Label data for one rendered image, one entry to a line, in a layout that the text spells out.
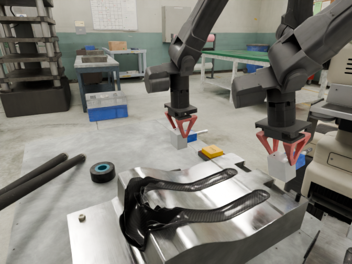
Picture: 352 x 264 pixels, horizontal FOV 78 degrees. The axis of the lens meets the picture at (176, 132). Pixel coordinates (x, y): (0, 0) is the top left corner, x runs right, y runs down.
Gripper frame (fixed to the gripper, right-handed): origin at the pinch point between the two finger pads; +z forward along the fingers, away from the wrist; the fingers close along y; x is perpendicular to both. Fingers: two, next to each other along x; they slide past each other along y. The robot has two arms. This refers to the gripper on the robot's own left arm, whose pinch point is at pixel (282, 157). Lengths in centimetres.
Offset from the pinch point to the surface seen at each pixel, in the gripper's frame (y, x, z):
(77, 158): -49, -44, 0
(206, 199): -5.7, -19.3, 5.0
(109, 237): -7.9, -42.0, 3.6
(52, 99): -395, -64, 8
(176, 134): -26.5, -14.4, -4.7
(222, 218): 0.3, -19.6, 6.3
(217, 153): -29.9, 1.7, 10.2
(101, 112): -321, -3, 40
